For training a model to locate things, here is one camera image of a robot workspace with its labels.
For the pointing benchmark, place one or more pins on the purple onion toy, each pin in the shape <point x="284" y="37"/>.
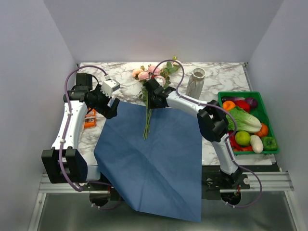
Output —
<point x="252" y="102"/>

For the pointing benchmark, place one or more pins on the orange packet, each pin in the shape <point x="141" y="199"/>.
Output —
<point x="90" y="119"/>

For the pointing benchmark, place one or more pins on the orange pepper toy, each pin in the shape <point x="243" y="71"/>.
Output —
<point x="228" y="105"/>

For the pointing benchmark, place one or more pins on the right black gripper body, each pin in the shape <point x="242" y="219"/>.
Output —
<point x="152" y="104"/>

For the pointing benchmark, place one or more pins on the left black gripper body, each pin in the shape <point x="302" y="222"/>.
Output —
<point x="100" y="100"/>

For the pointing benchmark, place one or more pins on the red pepper toy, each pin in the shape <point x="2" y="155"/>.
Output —
<point x="244" y="105"/>

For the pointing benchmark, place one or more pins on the green plastic basket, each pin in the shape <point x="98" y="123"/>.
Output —
<point x="259" y="112"/>

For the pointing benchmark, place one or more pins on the green pepper toy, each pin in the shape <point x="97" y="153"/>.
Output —
<point x="269" y="143"/>

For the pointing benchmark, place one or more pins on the aluminium rail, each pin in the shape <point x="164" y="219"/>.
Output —
<point x="59" y="208"/>

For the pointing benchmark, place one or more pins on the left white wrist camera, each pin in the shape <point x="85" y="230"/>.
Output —
<point x="109" y="86"/>

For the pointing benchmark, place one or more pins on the small white flower sprig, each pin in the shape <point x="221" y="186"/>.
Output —
<point x="169" y="68"/>

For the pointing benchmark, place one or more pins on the green lettuce toy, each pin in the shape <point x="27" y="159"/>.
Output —
<point x="245" y="121"/>

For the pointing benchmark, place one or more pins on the white radish toy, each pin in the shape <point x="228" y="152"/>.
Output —
<point x="256" y="144"/>

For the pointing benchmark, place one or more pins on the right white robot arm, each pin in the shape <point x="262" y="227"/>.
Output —
<point x="212" y="121"/>

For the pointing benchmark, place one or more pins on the blue wrapping paper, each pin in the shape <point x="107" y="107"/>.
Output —
<point x="160" y="174"/>

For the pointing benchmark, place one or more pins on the red chili toy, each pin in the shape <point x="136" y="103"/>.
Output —
<point x="239" y="148"/>

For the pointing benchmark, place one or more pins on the green apple toy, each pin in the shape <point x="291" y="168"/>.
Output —
<point x="242" y="138"/>

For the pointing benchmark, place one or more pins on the orange pumpkin toy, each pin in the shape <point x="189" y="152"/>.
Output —
<point x="263" y="131"/>

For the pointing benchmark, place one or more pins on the pink flower bouquet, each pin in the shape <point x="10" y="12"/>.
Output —
<point x="143" y="75"/>

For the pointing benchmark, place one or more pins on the white ceramic vase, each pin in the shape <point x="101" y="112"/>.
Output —
<point x="195" y="83"/>

